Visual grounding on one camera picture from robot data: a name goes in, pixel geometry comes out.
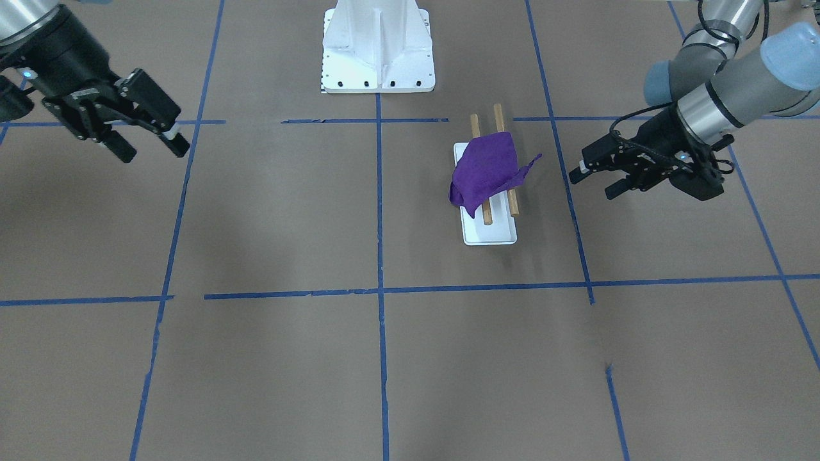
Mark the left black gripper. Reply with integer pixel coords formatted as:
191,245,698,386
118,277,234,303
568,106,709,200

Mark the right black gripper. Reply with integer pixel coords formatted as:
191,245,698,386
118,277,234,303
2,6,190,164

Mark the purple towel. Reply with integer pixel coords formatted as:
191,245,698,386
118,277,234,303
449,132,542,218

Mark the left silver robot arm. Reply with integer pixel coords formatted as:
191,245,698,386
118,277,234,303
569,1,819,201

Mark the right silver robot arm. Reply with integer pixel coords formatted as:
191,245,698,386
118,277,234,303
1,1,190,163

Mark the taller wooden rack rod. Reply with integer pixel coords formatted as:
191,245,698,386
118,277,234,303
494,103,520,218

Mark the shorter wooden rack rod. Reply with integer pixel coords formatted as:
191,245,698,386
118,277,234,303
470,113,494,225

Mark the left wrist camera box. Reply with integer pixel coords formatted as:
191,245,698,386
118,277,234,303
669,147,735,201

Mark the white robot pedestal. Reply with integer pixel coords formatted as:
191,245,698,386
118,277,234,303
320,1,436,94

